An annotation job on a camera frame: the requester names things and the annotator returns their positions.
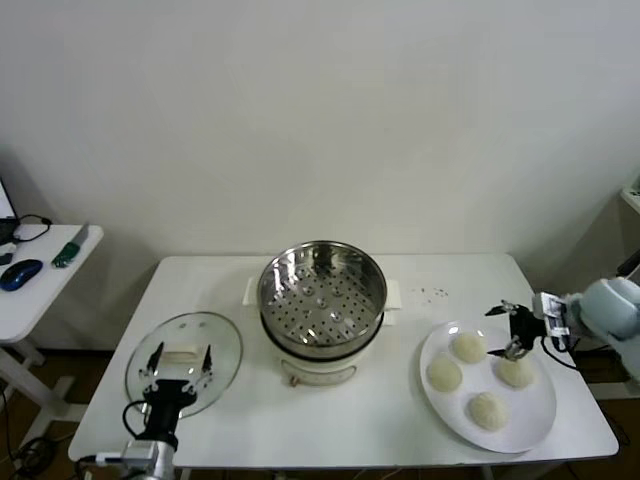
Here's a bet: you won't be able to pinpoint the black floor cables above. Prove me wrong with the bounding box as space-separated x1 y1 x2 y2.
0 434 56 474

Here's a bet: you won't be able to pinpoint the steel steamer basket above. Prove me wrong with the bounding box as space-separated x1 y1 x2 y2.
242 240 404 351

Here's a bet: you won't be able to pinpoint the white cable with black plug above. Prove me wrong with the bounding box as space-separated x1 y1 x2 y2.
617 249 640 281

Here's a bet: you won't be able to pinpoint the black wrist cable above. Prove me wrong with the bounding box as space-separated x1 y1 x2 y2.
122 398 151 441
539 334 576 371

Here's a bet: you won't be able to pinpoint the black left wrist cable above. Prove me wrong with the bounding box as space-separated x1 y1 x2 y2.
122 398 151 441

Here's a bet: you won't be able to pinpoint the blue computer mouse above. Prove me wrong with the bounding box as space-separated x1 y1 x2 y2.
0 258 44 292

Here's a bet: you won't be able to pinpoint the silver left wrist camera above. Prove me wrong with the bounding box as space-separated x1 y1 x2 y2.
89 439 164 467

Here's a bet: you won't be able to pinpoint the round glass lid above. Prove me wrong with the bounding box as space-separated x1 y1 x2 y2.
124 310 245 420

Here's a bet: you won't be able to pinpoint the dark crumbs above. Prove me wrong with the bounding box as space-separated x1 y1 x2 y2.
407 286 450 304

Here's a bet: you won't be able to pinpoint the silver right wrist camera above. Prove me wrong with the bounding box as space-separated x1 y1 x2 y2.
530 292 574 341

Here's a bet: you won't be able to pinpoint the black cable on side table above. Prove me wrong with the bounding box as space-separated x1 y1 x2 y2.
12 213 53 245

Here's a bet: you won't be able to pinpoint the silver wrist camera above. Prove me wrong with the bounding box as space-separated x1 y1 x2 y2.
89 439 164 467
530 292 574 341

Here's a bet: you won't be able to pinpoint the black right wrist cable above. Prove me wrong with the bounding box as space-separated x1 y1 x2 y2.
539 334 576 371

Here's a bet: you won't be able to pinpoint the white stand base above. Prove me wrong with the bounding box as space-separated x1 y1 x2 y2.
574 349 640 401

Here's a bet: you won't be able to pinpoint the white side table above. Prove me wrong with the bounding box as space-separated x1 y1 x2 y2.
0 223 105 436

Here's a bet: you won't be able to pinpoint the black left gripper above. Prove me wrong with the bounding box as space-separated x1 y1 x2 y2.
138 342 215 441

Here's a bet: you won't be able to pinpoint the laptop computer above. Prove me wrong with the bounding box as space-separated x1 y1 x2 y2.
0 177 20 246

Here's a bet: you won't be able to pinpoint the white oval plate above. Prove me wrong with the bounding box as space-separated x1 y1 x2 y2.
418 319 558 454

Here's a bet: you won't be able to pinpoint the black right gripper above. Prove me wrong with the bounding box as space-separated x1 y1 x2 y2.
483 298 546 362

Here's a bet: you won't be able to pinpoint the white steamed baozi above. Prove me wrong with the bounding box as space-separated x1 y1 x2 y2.
494 355 535 389
426 353 463 394
450 333 487 364
467 392 510 431

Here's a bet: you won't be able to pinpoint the green handled knife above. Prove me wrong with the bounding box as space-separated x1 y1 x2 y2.
51 222 90 270

